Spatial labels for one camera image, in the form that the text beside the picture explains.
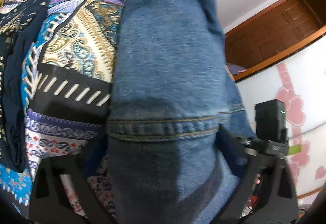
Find blue denim jeans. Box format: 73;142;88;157
107;0;254;223

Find right human hand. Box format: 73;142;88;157
254;174;260;185

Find white sliding wardrobe door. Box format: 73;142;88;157
237;38;326;198

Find brown wooden wardrobe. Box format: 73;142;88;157
225;0;325;81

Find patchwork patterned bedspread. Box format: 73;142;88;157
1;0;127;222

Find navy patterned cloth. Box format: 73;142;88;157
1;0;50;173

